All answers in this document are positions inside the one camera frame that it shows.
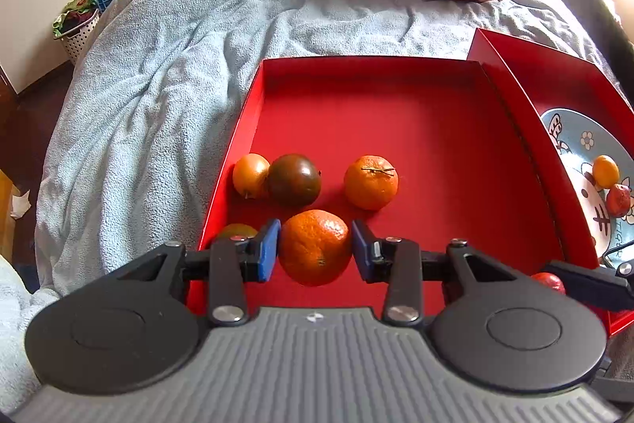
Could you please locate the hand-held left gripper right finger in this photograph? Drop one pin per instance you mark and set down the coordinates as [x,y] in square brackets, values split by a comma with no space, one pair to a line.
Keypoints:
[361,249]

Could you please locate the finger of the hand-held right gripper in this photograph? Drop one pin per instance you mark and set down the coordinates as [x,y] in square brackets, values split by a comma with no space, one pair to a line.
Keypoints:
[589,284]

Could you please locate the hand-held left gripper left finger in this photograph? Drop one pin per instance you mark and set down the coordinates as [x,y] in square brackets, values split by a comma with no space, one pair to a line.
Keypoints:
[267,249]

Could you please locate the dark brown tomato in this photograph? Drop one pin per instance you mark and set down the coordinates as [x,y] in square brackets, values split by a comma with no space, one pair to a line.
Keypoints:
[236,232]
[294,180]

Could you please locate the small red tomato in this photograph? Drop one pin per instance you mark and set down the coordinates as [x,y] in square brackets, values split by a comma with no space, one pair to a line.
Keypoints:
[619,200]
[549,282]

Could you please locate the large orange tangerine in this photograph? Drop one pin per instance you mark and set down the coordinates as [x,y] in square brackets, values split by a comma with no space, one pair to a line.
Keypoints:
[312,244]

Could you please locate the orange tangerine with stem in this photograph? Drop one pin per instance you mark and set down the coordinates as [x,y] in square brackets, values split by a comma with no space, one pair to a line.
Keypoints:
[371,185]

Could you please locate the orange yellow tomato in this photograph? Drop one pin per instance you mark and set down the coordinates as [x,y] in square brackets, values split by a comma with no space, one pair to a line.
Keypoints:
[250,175]

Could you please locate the small yellow tomato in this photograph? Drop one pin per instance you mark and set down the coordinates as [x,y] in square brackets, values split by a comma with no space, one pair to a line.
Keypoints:
[606,171]

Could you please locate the shallow red box lid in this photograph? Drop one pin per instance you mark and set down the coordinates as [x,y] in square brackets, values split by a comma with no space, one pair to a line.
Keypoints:
[396,120]

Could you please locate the blue cartoon cat plate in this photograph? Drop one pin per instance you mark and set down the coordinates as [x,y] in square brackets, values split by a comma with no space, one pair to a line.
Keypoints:
[569,140]

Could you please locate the deep red box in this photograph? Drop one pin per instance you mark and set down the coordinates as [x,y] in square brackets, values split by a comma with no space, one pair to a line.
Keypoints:
[520,66]

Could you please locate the light blue blanket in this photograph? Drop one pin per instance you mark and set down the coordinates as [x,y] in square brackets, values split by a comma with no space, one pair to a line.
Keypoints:
[173,56]

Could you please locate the crumpled white paper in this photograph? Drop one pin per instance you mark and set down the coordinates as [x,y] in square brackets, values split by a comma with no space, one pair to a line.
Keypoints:
[21,204]

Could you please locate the white fluffy cloth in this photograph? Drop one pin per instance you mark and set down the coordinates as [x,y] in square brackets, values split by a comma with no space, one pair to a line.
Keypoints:
[20,329]

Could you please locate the wooden furniture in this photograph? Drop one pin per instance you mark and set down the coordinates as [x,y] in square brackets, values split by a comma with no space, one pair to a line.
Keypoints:
[6,215]

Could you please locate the white perforated basket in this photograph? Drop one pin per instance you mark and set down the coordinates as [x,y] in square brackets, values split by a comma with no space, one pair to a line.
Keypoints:
[79,39]

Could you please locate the green and red cloth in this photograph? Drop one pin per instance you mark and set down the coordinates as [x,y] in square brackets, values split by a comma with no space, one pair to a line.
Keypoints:
[74,11]

